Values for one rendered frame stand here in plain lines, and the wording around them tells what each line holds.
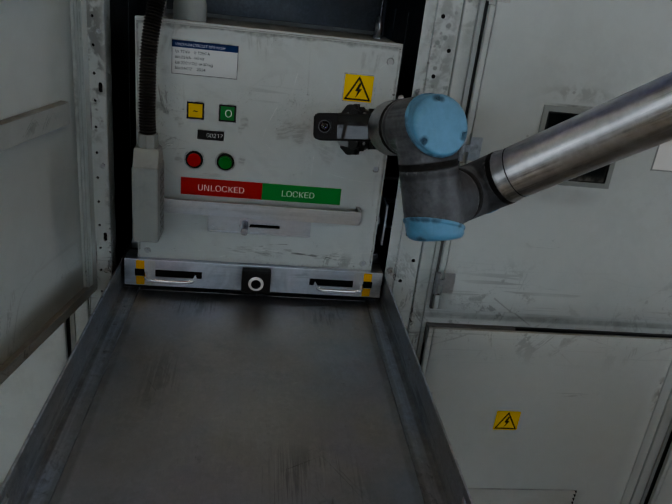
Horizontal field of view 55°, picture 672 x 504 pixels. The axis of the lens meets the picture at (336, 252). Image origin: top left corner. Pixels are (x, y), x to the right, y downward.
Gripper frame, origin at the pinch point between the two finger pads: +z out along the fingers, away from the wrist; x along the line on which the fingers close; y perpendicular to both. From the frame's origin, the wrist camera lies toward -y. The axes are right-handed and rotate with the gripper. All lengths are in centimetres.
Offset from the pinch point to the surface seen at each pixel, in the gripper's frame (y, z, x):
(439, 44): 18.3, -7.0, 16.5
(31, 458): -54, -32, -44
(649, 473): 91, 0, -88
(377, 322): 9.5, -1.0, -38.8
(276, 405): -18, -22, -45
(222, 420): -28, -24, -45
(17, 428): -62, 35, -66
